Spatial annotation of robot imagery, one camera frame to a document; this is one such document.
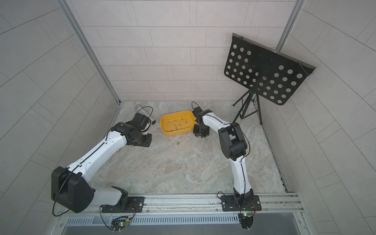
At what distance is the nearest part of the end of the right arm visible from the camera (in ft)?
2.44

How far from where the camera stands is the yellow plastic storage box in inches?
38.5

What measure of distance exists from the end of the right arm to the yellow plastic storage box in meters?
0.08
